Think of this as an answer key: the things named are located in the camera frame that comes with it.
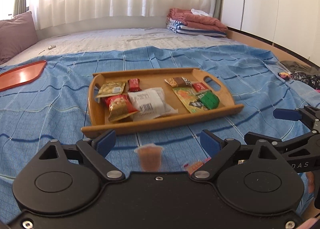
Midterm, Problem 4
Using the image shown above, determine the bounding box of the striped blue folded blanket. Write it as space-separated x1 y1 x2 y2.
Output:
166 18 227 38

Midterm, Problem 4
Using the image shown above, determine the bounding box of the dark clothes pile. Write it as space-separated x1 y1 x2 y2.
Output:
280 61 320 92

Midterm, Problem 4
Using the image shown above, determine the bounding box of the white garment on blankets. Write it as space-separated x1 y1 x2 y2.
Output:
190 9 211 17

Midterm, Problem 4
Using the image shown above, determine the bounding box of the dark red snack packet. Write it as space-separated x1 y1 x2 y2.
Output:
102 94 139 123

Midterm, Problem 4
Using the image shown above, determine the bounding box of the pink cake snack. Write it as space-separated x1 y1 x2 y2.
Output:
183 157 211 175

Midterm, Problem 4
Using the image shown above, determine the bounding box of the gold brown nut packet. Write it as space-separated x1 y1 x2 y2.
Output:
164 77 191 88

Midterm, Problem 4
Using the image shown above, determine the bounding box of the orange green snack packet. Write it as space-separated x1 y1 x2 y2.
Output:
172 87 214 113

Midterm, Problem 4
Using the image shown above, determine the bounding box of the folded red blanket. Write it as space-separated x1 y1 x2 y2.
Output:
167 8 227 33

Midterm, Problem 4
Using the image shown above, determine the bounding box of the mauve pillow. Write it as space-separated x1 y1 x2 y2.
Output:
0 11 38 64

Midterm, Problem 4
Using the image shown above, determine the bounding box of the red plastic tray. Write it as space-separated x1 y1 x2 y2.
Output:
0 60 47 92

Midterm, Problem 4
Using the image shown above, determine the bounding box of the person's right hand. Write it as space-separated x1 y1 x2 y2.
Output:
305 171 315 194

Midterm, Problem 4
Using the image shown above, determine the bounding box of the gold foil snack packet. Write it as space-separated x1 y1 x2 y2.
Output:
96 81 126 98

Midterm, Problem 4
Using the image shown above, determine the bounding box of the orange jelly cup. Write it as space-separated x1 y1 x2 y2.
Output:
134 143 163 172

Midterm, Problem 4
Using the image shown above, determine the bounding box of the wooden serving tray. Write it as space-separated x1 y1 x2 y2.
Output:
81 68 244 138

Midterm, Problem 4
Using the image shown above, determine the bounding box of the white mattress pad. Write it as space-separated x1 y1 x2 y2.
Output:
1 28 238 67

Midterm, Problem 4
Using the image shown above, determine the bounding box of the small red chocolate packet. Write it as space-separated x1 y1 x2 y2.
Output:
127 78 142 92

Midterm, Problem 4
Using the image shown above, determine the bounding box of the white barcode snack packet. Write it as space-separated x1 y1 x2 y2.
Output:
127 87 178 122

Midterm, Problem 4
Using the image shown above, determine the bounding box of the red white snack packet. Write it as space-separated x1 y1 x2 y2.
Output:
191 82 209 94

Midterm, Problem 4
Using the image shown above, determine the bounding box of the small colourful toy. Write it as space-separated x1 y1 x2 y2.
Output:
278 72 291 80

